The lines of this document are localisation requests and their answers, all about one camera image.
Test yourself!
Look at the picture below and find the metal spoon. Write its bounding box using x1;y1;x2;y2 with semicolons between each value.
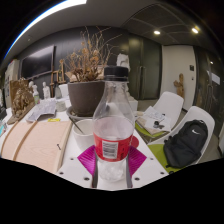
68;115;86;136

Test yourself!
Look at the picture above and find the black wall screen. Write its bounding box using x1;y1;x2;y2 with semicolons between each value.
20;44;56;80

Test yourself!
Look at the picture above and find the black backpack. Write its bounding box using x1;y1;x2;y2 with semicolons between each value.
162;119;209;169

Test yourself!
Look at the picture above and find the light wooden panel board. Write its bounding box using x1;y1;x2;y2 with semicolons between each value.
0;119;73;174

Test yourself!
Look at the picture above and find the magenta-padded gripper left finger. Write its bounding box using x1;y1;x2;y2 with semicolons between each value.
56;144;100;189

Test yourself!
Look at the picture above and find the bunch of keys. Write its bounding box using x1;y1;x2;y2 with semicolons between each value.
153;120;165;130

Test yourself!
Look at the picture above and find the white headless plaster statue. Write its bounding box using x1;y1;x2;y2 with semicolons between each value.
115;51;139;113

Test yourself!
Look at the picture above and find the white cup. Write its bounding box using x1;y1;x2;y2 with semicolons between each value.
72;118;98;151

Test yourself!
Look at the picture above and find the small grey tape roll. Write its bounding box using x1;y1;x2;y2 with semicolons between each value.
55;100;68;113

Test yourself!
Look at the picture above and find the stack of papers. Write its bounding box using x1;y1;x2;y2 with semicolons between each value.
136;105;173;136

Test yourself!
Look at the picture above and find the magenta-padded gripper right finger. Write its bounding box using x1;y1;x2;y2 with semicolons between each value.
125;145;170;189

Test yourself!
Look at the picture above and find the white cabinet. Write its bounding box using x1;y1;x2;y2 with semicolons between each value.
3;59;21;101

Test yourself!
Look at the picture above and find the wooden figure statue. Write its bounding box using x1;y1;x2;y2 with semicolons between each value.
173;73;186;99

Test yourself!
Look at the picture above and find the wooden easel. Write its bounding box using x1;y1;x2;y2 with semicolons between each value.
49;59;68;98

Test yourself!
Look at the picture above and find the clear red-labelled drink bottle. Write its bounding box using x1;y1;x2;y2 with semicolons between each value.
92;65;135;183

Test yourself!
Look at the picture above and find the white plastic chair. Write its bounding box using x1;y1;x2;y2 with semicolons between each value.
146;105;216;174
134;91;185;144

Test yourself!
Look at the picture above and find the flat round red coaster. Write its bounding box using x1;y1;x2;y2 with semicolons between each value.
129;134;140;149

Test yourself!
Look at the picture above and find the dark glass bottle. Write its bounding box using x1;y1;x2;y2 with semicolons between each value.
53;81;63;100

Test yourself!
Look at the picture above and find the dried plant in brown pot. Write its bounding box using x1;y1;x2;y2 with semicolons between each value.
59;26;123;118

